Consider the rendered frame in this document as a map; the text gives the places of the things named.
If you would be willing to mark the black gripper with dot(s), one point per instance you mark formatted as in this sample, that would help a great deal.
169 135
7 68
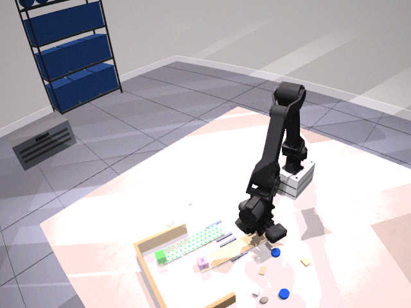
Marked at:
273 232

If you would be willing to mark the blue round disc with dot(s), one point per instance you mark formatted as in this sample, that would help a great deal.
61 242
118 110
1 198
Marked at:
284 294
275 252

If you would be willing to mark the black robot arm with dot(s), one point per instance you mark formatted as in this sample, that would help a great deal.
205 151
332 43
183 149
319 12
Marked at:
265 176

